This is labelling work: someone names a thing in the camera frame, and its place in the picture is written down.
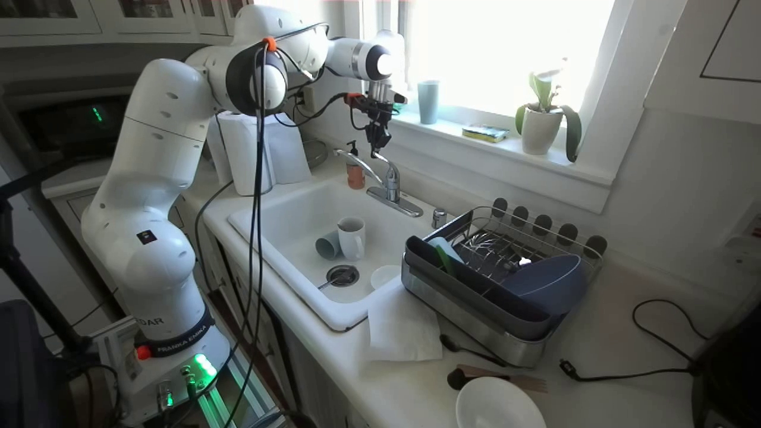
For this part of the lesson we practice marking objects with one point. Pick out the white bowl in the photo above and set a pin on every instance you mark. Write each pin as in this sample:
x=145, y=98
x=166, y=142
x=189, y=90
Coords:
x=495, y=405

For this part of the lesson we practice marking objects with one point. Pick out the black appliance with green light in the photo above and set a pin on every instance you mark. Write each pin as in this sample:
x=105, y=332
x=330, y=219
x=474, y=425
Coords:
x=56, y=128

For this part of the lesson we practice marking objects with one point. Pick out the black tripod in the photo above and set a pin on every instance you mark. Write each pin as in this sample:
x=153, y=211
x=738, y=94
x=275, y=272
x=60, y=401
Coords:
x=16, y=263

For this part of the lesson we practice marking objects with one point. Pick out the steel dish rack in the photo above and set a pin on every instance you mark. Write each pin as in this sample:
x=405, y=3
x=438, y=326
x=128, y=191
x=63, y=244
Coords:
x=477, y=318

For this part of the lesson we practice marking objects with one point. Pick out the folded white paper towel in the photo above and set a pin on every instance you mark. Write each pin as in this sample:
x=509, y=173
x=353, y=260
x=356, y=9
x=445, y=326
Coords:
x=400, y=335

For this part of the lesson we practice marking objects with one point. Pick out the robot base with green lights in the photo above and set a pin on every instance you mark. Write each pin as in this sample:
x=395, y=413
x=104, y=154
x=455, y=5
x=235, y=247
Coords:
x=199, y=381

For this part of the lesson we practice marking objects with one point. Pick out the white ceramic mug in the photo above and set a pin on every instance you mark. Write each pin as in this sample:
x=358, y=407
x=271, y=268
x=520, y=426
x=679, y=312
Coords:
x=350, y=241

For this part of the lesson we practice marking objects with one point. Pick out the steel sink drain strainer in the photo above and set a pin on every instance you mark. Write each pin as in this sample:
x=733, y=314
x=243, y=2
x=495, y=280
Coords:
x=343, y=276

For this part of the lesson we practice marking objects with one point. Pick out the pale green kitchen utensil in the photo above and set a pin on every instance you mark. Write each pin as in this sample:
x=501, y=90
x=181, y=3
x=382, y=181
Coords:
x=445, y=251

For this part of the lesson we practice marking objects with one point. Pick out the teal tumbler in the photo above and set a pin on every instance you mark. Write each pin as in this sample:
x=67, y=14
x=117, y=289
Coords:
x=430, y=104

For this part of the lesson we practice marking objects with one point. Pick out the green potted plant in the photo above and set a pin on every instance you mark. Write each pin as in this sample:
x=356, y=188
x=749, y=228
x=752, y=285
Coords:
x=572, y=134

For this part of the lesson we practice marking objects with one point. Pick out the white plant pot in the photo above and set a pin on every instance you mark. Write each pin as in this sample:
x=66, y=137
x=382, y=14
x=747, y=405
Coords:
x=540, y=131

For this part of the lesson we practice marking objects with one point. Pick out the chrome sprayer cap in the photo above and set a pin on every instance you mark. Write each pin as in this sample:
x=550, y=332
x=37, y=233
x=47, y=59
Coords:
x=438, y=218

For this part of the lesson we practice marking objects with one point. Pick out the glass door wall cabinet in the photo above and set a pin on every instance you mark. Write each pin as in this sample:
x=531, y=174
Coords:
x=48, y=15

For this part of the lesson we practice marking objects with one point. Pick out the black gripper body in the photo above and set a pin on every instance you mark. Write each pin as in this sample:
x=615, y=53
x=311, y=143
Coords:
x=382, y=111

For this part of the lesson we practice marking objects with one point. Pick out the teal plastic cup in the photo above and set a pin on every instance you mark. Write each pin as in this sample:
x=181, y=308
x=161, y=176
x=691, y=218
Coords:
x=326, y=249

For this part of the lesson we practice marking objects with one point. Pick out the window with white frame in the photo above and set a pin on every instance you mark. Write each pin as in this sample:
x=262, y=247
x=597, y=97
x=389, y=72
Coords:
x=491, y=49

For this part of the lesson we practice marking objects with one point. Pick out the green yellow sponge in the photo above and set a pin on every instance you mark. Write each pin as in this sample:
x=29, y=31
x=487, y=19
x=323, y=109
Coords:
x=483, y=134

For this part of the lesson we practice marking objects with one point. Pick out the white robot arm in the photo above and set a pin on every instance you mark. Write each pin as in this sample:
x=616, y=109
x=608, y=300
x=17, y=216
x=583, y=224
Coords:
x=151, y=157

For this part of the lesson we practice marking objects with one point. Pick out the blue bowl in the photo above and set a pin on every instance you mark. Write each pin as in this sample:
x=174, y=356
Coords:
x=550, y=286

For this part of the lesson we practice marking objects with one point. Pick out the white ceramic sink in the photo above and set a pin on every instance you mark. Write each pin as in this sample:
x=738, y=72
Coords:
x=293, y=216

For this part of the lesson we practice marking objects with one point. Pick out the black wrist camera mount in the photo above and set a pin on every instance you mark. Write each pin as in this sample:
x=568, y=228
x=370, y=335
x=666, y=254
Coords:
x=358, y=100

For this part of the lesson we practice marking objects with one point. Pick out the black countertop appliance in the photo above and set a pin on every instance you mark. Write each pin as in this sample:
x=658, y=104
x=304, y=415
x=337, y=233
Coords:
x=733, y=373

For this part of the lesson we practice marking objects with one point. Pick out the chrome faucet base plate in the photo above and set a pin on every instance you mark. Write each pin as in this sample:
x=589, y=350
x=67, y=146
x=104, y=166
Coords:
x=402, y=205

